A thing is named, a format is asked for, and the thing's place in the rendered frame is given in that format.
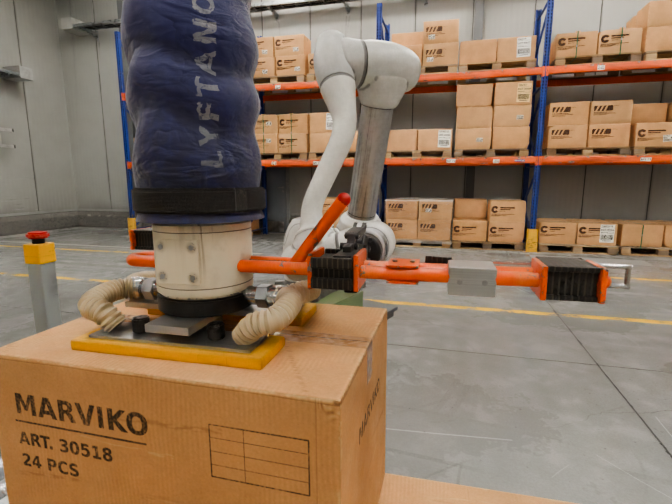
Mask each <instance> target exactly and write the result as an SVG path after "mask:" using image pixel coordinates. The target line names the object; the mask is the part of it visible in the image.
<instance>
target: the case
mask: <svg viewBox="0 0 672 504"><path fill-rule="evenodd" d="M307 304H316V306H317V311H316V312H315V314H314V315H313V316H312V317H311V318H310V319H309V320H308V321H307V322H306V323H305V324H304V325H303V326H289V325H288V327H287V328H283V330H282V331H281V332H275V333H274V334H273V335H276V336H283V337H284V338H285V345H284V347H283V348H282V349H281V350H280V351H279V352H278V353H277V354H276V355H275V356H274V357H273V358H272V359H271V361H270V362H269V363H268V364H267V365H266V366H265V367H264V368H263V369H262V370H255V369H246V368H236V367H227V366H218V365H209V364H199V363H190V362H181V361H172V360H162V359H153V358H144V357H135V356H125V355H116V354H107V353H97V352H88V351H79V350H72V349H71V343H70V342H71V340H72V339H74V338H76V337H79V336H81V335H83V334H86V333H88V332H90V331H93V330H95V329H97V328H99V327H100V325H97V324H96V323H94V322H93V321H91V320H88V319H87V318H84V317H81V318H78V319H75V320H73V321H70V322H67V323H65V324H62V325H59V326H57V327H54V328H51V329H48V330H46V331H43V332H40V333H38V334H35V335H32V336H30V337H27V338H24V339H22V340H19V341H16V342H13V343H11V344H8V345H5V346H3V347H0V450H1V456H2V463H3V469H4V476H5V482H6V488H7V495H8V501H9V504H378V502H379V497H380V493H381V488H382V484H383V480H384V475H385V435H386V369H387V309H386V308H372V307H359V306H346V305H332V304H319V303H307Z"/></svg>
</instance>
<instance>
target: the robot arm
mask: <svg viewBox="0 0 672 504"><path fill-rule="evenodd" d="M313 61H314V71H315V76H316V81H317V83H318V86H319V89H320V92H321V95H322V97H323V99H324V101H325V103H326V105H327V108H328V110H329V112H330V115H331V117H332V122H333V128H332V133H331V136H330V139H329V142H328V144H327V147H326V149H325V151H324V153H323V155H322V158H321V160H320V162H319V164H318V167H317V169H316V171H315V173H314V176H313V178H312V180H311V182H310V185H309V187H308V189H307V191H306V194H305V197H304V200H303V203H302V208H301V217H298V218H294V219H293V220H292V221H291V223H290V224H289V225H288V227H287V230H286V233H285V236H284V242H283V253H282V255H281V257H292V256H293V255H294V254H295V252H296V251H297V250H298V248H299V247H300V246H301V244H302V243H303V242H304V240H305V239H306V238H307V236H308V235H309V234H310V232H311V231H312V230H313V228H314V227H315V226H316V224H317V223H318V222H319V220H320V219H321V218H322V217H323V216H322V209H323V205H324V202H325V199H326V197H327V195H328V193H329V191H330V189H331V187H332V185H333V183H334V181H335V179H336V177H337V175H338V173H339V171H340V169H341V167H342V165H343V163H344V161H345V159H346V157H347V154H348V152H349V150H350V148H351V145H352V143H353V140H354V136H355V132H356V123H357V113H356V89H357V91H358V97H359V101H360V103H361V104H362V105H361V113H360V121H359V128H358V136H357V144H356V152H355V159H354V167H353V175H352V182H351V190H350V198H351V201H350V204H349V205H348V210H347V211H346V212H345V213H343V214H342V215H341V217H340V220H339V222H338V224H337V226H336V228H332V227H331V228H330V229H329V230H328V232H327V233H326V234H325V235H324V237H323V238H322V239H321V241H320V242H319V243H318V245H317V246H316V247H315V248H314V250H316V249H317V248H319V247H321V246H323V247H324V248H325V249H326V248H338V249H342V250H341V251H339V252H338V253H336V254H335V255H333V258H352V259H353V256H354V255H355V254H356V253H357V252H359V250H358V249H362V248H366V260H370V261H386V260H387V259H389V257H390V256H391V255H392V253H393V251H394V249H395V243H396V241H395V236H394V233H393V231H392V229H391V228H390V227H389V226H388V225H387V224H385V223H383V222H381V220H380V218H379V217H378V215H377V214H376V210H377V204H378V198H379V192H380V186H381V180H382V174H383V168H384V162H385V156H386V152H387V146H388V140H389V134H390V128H391V122H392V116H393V108H396V107H397V106H398V104H399V103H400V100H401V99H402V97H403V95H404V93H405V92H408V91H410V90H411V89H413V88H414V87H415V85H416V84H417V82H418V80H419V78H420V74H421V63H420V59H419V57H418V56H417V55H416V54H415V53H414V52H413V51H412V50H410V49H408V48H407V47H405V46H402V45H400V44H397V43H394V42H389V41H382V40H373V39H369V40H360V39H354V38H349V37H345V35H344V34H342V33H341V32H339V31H337V30H327V31H324V32H322V33H321V34H320V35H319V37H318V39H317V42H316V46H315V50H314V56H313ZM314 250H313V251H314ZM284 278H285V279H284V280H276V281H275V285H287V284H288V285H289V286H290V284H292V283H294V284H295V283H296V282H297V281H299V282H300V281H302V280H304V281H305V280H307V276H306V275H287V274H284Z"/></svg>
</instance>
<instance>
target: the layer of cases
mask: <svg viewBox="0 0 672 504"><path fill-rule="evenodd" d="M378 504H579V503H573V502H566V501H560V500H554V499H547V498H541V497H534V496H528V495H522V494H515V493H509V492H503V491H496V490H490V489H484V488H477V487H471V486H465V485H458V484H452V483H445V482H439V481H433V480H426V479H420V478H414V477H407V476H401V475H395V474H388V473H385V475H384V480H383V484H382V488H381V493H380V497H379V502H378Z"/></svg>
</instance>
